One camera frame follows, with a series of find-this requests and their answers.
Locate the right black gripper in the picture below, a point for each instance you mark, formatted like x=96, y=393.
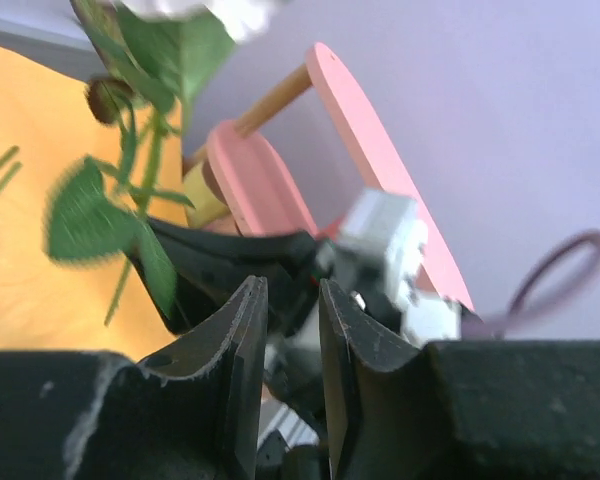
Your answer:
x=210, y=267

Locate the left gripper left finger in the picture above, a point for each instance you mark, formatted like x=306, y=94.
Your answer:
x=71, y=415

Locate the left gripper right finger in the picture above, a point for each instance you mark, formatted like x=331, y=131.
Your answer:
x=455, y=409

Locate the pale pink flower stem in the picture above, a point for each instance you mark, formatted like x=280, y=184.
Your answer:
x=159, y=55

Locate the orange wrapping paper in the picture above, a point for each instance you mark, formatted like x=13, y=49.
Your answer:
x=44, y=305

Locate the pink two-tier shelf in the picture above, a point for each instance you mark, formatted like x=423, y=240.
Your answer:
x=300, y=138

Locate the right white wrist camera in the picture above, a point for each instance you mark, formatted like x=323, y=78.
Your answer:
x=379, y=251

